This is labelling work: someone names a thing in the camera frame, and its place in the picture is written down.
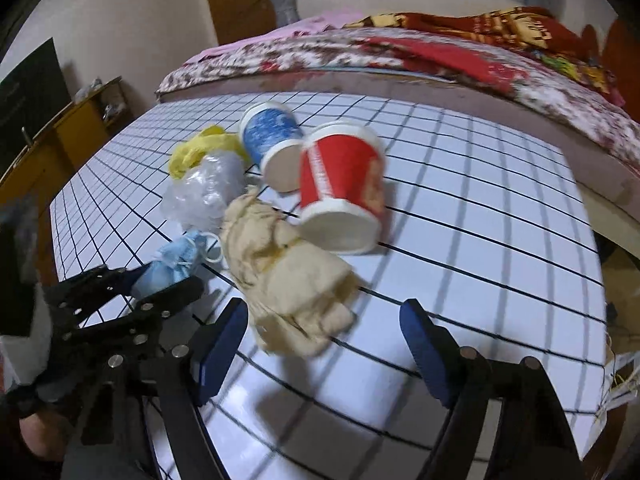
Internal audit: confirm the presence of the white checked tablecloth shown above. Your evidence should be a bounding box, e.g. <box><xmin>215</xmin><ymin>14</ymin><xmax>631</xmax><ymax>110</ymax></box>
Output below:
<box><xmin>50</xmin><ymin>91</ymin><xmax>608</xmax><ymax>480</ymax></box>

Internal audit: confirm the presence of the wooden cabinet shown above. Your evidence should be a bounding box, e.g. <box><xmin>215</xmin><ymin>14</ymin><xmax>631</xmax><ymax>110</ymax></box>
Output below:
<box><xmin>0</xmin><ymin>76</ymin><xmax>136</xmax><ymax>281</ymax></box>

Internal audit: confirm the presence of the pink sheet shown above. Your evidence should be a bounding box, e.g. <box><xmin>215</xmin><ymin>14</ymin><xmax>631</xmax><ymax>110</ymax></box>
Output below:
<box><xmin>185</xmin><ymin>9</ymin><xmax>366</xmax><ymax>63</ymax></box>

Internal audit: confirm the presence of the beige cloth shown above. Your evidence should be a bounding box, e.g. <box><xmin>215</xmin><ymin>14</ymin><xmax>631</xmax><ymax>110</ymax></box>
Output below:
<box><xmin>220</xmin><ymin>185</ymin><xmax>357</xmax><ymax>358</ymax></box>

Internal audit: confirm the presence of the red scalloped headboard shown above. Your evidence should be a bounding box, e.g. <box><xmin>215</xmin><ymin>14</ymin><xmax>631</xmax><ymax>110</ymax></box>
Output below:
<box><xmin>580</xmin><ymin>15</ymin><xmax>640</xmax><ymax>126</ymax></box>

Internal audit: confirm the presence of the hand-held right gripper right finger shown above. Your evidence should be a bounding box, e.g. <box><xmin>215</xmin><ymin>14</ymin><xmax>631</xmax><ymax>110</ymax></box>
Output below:
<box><xmin>400</xmin><ymin>298</ymin><xmax>586</xmax><ymax>480</ymax></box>

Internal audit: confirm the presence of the bed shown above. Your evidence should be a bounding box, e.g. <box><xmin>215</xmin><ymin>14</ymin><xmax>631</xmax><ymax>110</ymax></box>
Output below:
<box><xmin>155</xmin><ymin>67</ymin><xmax>640</xmax><ymax>216</ymax></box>

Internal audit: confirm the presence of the red paper cup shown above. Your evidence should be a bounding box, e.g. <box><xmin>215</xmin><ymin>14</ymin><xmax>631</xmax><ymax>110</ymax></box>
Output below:
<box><xmin>298</xmin><ymin>121</ymin><xmax>388</xmax><ymax>256</ymax></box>

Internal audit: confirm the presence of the floral quilt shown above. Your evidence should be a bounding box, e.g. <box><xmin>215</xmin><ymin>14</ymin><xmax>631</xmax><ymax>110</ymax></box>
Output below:
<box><xmin>155</xmin><ymin>27</ymin><xmax>640</xmax><ymax>171</ymax></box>

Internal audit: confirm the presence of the black flat screen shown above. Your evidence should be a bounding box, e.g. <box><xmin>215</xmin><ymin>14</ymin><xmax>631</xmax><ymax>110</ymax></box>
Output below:
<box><xmin>0</xmin><ymin>37</ymin><xmax>71</xmax><ymax>176</ymax></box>

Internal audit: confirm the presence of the clear plastic bag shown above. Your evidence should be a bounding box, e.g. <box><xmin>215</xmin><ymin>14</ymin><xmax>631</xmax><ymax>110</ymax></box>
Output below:
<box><xmin>161</xmin><ymin>152</ymin><xmax>244</xmax><ymax>226</ymax></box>

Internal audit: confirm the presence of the blue face mask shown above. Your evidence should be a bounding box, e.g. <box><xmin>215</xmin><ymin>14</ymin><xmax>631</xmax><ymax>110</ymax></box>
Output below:
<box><xmin>131</xmin><ymin>230</ymin><xmax>223</xmax><ymax>301</ymax></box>

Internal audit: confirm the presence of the blue paper cup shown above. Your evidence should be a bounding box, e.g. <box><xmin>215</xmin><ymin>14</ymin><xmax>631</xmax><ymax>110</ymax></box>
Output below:
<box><xmin>239</xmin><ymin>101</ymin><xmax>306</xmax><ymax>193</ymax></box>

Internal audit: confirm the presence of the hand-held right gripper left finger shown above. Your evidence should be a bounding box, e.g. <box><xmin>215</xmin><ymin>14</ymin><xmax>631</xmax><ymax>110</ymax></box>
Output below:
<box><xmin>60</xmin><ymin>297</ymin><xmax>249</xmax><ymax>480</ymax></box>

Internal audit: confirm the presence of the yellow plastic bag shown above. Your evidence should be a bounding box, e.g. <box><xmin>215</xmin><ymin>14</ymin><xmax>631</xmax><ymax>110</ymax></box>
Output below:
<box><xmin>169</xmin><ymin>125</ymin><xmax>251</xmax><ymax>181</ymax></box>

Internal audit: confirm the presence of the wooden door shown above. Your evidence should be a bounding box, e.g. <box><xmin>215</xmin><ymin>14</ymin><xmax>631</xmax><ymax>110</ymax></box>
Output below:
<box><xmin>200</xmin><ymin>0</ymin><xmax>278</xmax><ymax>46</ymax></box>

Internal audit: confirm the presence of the red printed blanket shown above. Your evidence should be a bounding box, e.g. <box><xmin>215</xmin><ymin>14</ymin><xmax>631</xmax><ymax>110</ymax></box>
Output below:
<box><xmin>345</xmin><ymin>6</ymin><xmax>626</xmax><ymax>106</ymax></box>

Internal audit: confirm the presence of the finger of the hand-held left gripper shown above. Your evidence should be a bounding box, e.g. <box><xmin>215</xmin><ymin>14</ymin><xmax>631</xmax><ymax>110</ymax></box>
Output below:
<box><xmin>70</xmin><ymin>275</ymin><xmax>205</xmax><ymax>361</ymax></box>
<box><xmin>42</xmin><ymin>266</ymin><xmax>151</xmax><ymax>313</ymax></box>

